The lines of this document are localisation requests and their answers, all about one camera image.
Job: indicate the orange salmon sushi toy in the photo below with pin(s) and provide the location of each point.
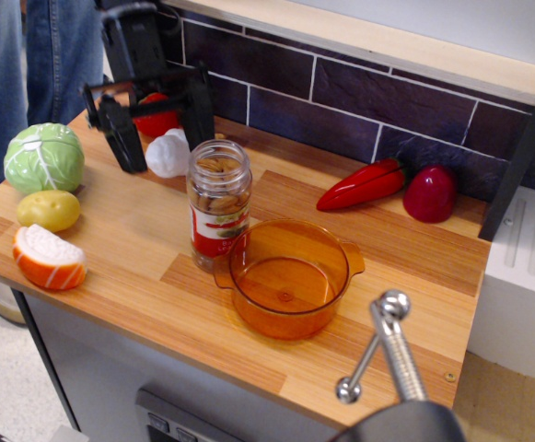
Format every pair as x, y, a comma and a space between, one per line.
47, 260

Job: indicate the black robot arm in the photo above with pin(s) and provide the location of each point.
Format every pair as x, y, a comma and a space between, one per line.
144, 82

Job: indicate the clear almond jar red label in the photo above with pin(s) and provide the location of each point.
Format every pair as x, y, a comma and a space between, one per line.
219, 182

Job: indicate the yellow toy potato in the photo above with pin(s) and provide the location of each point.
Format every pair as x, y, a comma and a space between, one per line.
54, 210

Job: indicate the red toy chili pepper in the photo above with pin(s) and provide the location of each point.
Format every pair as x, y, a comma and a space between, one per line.
375, 181

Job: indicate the grey control panel with buttons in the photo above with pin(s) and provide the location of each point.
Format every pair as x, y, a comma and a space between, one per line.
160, 420

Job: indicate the person in blue jeans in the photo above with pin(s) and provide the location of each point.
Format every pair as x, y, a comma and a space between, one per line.
48, 51

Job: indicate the green toy cabbage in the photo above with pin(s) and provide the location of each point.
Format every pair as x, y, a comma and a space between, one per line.
46, 156

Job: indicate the red toy strawberry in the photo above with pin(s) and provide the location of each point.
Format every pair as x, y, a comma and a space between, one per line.
158, 124

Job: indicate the dark red toy half pepper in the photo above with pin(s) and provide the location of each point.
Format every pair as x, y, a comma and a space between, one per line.
432, 194

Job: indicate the white ribbed sink drainer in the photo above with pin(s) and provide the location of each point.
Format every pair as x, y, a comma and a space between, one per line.
503, 330

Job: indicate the white toy ice cream cone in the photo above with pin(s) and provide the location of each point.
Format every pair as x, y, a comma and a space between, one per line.
168, 155

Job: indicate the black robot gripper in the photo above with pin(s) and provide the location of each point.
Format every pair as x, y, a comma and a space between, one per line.
145, 82

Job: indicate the orange transparent plastic pot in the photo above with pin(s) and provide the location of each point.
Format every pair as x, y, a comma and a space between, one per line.
287, 277

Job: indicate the dark grey vertical post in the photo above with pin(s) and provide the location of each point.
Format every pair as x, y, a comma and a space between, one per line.
519, 164

